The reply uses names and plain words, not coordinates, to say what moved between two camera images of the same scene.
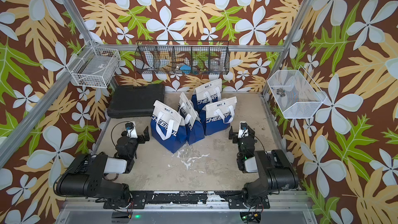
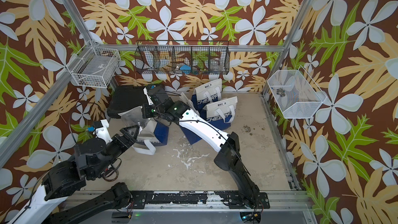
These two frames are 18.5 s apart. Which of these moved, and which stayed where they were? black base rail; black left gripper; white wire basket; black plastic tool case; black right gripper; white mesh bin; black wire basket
Moved: black left gripper; black right gripper
Stayed: black plastic tool case; black wire basket; black base rail; white wire basket; white mesh bin
